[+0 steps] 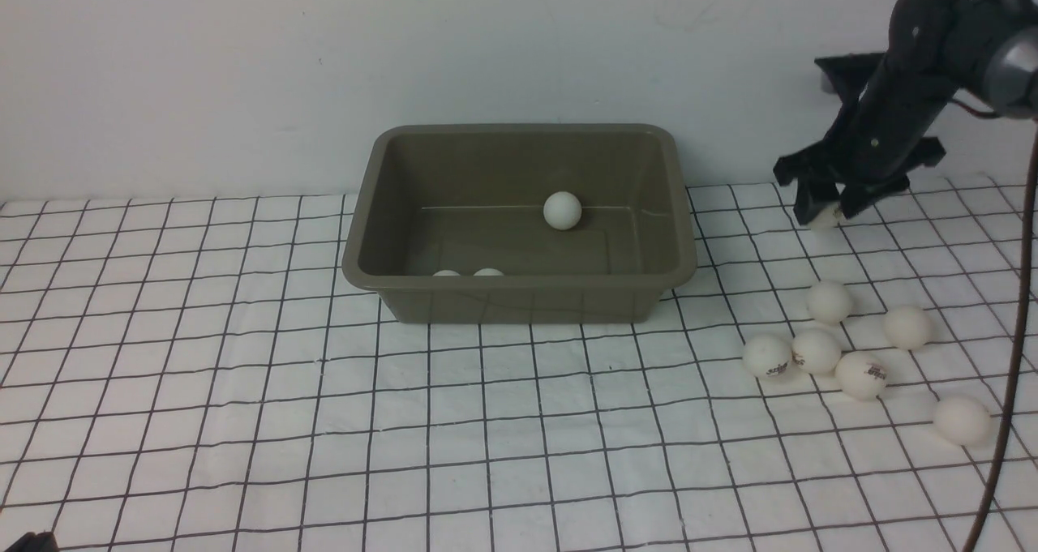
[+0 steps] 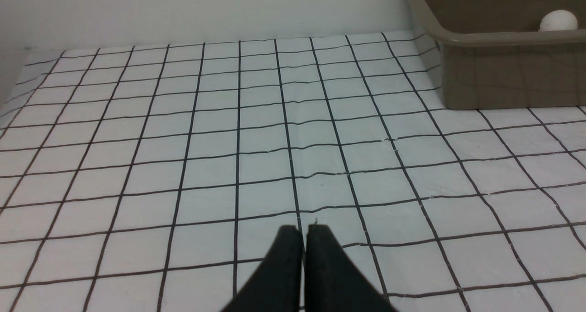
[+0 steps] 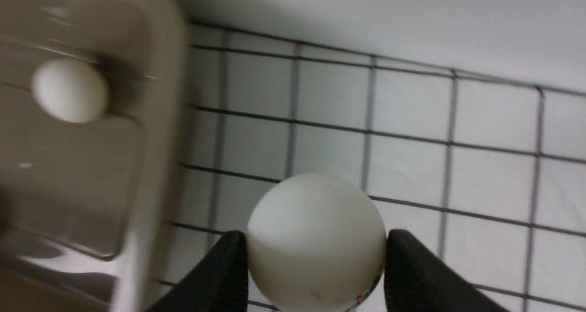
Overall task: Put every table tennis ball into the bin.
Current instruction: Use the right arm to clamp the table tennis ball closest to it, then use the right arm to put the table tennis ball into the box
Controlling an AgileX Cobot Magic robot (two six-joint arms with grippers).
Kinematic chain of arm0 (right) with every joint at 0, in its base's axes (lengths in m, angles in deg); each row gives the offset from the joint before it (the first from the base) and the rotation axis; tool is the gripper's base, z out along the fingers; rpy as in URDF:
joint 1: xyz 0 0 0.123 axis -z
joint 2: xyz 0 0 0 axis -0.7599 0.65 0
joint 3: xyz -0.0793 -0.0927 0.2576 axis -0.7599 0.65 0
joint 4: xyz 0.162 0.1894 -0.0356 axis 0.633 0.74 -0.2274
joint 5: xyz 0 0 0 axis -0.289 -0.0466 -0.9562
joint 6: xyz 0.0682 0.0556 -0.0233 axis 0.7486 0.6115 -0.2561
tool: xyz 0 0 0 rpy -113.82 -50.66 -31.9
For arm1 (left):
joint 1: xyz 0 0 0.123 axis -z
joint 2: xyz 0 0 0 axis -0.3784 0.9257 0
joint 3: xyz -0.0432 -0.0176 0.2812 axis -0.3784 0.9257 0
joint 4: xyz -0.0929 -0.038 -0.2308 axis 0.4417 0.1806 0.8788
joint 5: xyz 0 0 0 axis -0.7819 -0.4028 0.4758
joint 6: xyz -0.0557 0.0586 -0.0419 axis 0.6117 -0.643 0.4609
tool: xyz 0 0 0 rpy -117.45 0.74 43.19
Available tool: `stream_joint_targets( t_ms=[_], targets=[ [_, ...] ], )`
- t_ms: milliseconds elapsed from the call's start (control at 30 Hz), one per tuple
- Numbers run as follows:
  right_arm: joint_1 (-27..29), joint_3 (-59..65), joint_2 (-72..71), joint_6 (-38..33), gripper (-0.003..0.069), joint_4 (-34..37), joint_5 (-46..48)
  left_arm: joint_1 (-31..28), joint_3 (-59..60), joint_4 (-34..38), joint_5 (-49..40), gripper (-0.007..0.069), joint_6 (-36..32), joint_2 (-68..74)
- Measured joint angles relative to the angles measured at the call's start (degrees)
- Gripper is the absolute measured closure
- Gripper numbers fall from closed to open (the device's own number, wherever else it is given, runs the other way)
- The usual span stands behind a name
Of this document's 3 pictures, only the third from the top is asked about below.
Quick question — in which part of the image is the white ping-pong ball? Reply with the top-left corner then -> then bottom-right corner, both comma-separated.
31,59 -> 110,123
246,174 -> 386,312

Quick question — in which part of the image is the olive green plastic bin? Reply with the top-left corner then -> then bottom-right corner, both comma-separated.
1,0 -> 188,312

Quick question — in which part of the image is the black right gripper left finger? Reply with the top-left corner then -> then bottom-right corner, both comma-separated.
148,231 -> 249,312

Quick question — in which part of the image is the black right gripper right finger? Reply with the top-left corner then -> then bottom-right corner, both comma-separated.
384,229 -> 506,312

